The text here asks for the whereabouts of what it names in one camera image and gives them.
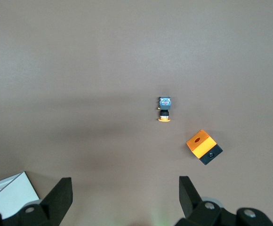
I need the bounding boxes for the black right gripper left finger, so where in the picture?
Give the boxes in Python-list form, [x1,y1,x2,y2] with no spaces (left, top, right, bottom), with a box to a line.
[18,177,73,226]

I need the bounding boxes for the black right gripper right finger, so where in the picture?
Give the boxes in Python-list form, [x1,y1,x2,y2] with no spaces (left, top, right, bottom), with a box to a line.
[174,176,236,226]

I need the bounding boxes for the white drawer cabinet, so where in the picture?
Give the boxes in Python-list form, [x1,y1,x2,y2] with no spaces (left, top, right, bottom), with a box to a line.
[0,171,43,219]

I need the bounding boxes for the orange and black button box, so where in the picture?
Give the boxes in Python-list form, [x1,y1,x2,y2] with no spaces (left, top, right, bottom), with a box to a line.
[185,129,224,166]

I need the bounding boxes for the orange-capped push button switch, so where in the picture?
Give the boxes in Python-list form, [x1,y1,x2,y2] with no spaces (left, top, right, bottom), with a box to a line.
[155,96,172,123]

